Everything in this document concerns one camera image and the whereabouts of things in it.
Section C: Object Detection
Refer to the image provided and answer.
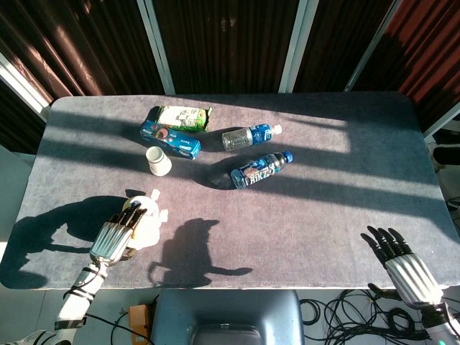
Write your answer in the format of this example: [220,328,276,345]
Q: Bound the green snack packet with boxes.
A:
[145,105,213,132]

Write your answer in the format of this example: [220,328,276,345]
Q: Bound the grey-blue table cloth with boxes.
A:
[0,93,460,290]

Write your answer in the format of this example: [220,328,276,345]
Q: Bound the dark blue sports drink bottle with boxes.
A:
[230,149,294,190]

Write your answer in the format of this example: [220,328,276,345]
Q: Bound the blue cookie box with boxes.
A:
[139,119,201,160]

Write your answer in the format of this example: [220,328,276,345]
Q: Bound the reddish brown curtain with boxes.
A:
[351,0,460,134]

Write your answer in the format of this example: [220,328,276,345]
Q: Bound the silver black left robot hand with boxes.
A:
[88,201,149,267]

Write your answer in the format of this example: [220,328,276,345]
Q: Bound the orange-brown box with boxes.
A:
[128,304,150,345]

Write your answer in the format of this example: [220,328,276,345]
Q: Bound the clear bottle with blue label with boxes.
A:
[221,123,282,152]

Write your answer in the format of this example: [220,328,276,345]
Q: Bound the dark brown curtain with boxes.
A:
[152,0,299,95]
[293,0,392,93]
[0,0,166,155]

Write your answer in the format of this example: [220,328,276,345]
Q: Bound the white paper cup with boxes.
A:
[145,146,173,177]

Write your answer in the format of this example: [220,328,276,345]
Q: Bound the thin black cable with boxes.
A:
[85,311,152,344]

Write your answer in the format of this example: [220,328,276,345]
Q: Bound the white window frame post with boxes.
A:
[423,103,460,139]
[343,0,402,93]
[278,0,317,93]
[0,52,51,123]
[136,0,176,95]

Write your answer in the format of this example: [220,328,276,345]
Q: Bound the black cable tangle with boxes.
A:
[300,287,432,345]

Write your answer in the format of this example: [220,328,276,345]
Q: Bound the yellow plush toy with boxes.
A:
[121,189,170,251]

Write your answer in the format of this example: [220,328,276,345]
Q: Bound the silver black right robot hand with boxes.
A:
[360,225,446,310]

